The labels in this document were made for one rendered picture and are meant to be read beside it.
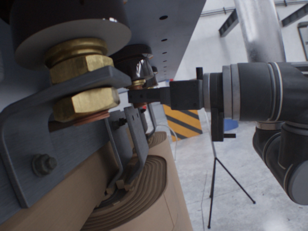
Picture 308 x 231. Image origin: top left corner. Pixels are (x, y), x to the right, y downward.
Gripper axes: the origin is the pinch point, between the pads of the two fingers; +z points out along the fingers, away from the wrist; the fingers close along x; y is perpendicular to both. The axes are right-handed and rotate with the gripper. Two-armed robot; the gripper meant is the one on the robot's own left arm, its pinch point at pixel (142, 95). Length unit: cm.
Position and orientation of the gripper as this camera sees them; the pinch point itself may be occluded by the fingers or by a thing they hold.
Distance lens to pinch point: 39.9
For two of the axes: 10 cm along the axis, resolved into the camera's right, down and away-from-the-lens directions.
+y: -0.7, -9.8, -1.7
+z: -9.4, 0.0, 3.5
